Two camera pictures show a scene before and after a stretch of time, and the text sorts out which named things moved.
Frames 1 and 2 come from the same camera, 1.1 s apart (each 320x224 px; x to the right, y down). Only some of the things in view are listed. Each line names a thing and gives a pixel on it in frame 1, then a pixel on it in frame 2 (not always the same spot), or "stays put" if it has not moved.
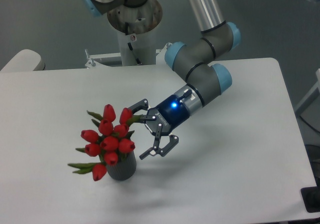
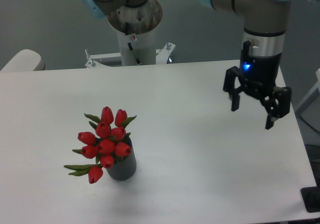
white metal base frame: x=160 y=58 stays put
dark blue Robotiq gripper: x=170 y=113 → x=258 y=75
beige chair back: x=26 y=60 stays put
